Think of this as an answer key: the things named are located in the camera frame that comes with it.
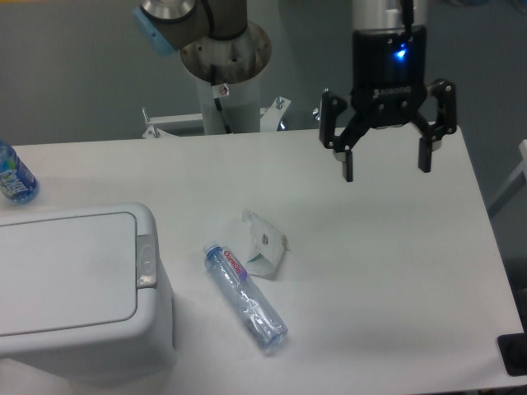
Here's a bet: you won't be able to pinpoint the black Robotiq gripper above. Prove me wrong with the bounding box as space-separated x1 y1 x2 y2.
319 26 458 182

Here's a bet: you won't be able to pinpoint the white push-lid trash can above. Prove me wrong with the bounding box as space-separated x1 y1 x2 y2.
1 203 176 382

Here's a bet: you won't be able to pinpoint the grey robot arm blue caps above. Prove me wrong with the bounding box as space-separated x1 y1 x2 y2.
133 1 457 181

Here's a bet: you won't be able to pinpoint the crumpled white paper carton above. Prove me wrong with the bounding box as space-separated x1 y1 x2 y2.
242 209 289 280

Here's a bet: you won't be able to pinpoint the clear empty plastic water bottle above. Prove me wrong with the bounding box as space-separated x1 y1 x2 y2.
203 242 288 353

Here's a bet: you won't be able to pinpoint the black object at table corner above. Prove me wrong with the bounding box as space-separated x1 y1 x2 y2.
497 332 526 377

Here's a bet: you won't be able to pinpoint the blue labelled water bottle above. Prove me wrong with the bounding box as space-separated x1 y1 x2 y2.
1 141 40 204

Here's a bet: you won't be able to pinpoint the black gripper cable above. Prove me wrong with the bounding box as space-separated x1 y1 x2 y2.
400 0 415 42

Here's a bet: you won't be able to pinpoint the white frame at right edge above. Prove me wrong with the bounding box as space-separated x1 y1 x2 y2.
487 139 526 218

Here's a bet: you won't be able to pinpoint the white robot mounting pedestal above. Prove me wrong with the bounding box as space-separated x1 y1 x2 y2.
141 20 330 140

